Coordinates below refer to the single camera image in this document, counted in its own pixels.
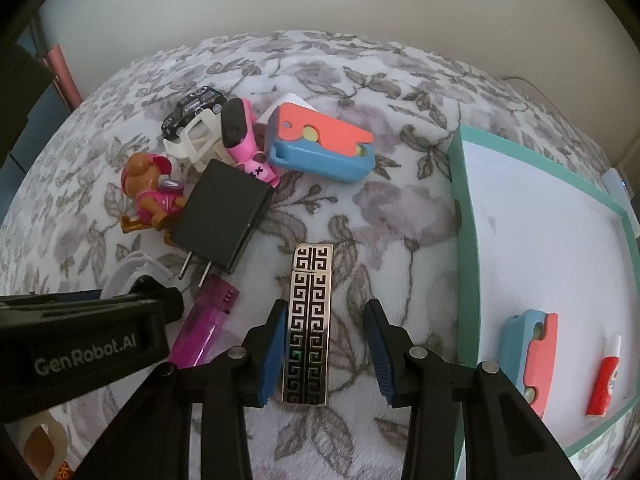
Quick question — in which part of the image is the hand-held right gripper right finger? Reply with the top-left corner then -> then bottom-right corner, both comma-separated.
362,299 -> 568,480

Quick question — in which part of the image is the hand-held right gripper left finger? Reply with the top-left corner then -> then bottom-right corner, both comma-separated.
75,299 -> 289,480

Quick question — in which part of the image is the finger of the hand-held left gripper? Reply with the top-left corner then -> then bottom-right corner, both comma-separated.
99,276 -> 184,323

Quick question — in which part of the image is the black and silver patterned lighter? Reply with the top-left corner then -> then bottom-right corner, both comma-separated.
281,243 -> 334,406

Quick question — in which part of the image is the black toy car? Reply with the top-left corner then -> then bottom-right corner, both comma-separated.
161,87 -> 226,139

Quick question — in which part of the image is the teal cardboard box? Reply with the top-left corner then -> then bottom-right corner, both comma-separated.
447,126 -> 640,480

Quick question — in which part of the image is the purple translucent lighter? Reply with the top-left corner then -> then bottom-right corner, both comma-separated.
167,276 -> 240,368

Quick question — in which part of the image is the black power adapter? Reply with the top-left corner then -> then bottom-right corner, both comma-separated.
170,159 -> 275,288

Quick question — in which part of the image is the brown dog figure pink outfit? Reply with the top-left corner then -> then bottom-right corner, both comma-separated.
120,154 -> 188,234

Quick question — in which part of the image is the coral and blue plastic toy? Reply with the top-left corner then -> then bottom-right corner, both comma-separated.
265,102 -> 376,184
500,310 -> 558,418

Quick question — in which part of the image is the floral blanket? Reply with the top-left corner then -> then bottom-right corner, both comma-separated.
0,30 -> 640,480

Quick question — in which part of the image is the pink toy with black top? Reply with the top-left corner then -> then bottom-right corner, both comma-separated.
221,98 -> 281,186

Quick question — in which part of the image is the blue cabinet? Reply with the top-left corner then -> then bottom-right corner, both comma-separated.
0,15 -> 76,221

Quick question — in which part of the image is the red and white tube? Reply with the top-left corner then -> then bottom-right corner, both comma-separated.
586,335 -> 623,417

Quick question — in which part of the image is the white paper card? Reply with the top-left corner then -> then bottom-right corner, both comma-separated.
257,92 -> 318,126

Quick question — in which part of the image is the pink furniture panel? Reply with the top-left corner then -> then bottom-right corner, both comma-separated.
42,45 -> 83,108

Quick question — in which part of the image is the white electronic device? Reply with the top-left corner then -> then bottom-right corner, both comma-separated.
602,170 -> 628,206

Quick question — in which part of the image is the white coiled cable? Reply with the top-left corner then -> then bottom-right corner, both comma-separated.
102,252 -> 173,301

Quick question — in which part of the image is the beige plastic ring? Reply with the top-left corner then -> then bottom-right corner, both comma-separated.
15,412 -> 67,480

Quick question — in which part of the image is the white plastic bracket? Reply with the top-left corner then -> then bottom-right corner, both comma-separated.
163,109 -> 223,170

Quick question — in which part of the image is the thin white cable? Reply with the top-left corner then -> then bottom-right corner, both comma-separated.
502,76 -> 566,111

